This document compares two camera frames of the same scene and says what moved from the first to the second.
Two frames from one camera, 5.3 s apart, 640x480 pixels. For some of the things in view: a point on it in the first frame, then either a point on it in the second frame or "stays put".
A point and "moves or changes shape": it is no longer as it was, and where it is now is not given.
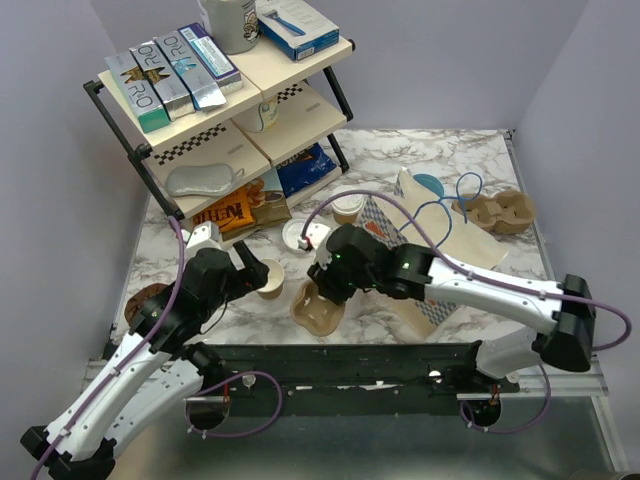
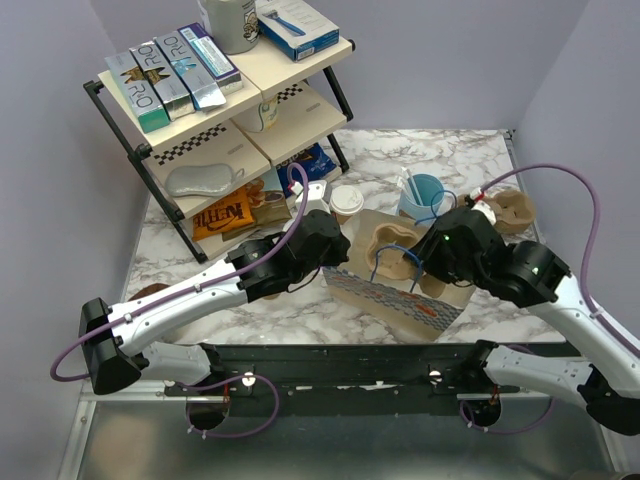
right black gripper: x=322 y=273 → x=426 y=248
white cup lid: x=348 y=205 stays put
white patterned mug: x=261 y=116 stays put
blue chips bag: x=304 y=169 stays put
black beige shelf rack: x=219 y=168 stays put
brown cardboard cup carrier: x=312 y=311 moves or changes shape
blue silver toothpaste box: x=201 y=84 stays put
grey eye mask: x=190 y=180 stays put
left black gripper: x=250 y=279 → x=339 y=253
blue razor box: x=296 y=31 stays put
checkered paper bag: x=370 y=213 → x=399 y=311
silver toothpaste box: x=166 y=80 stays put
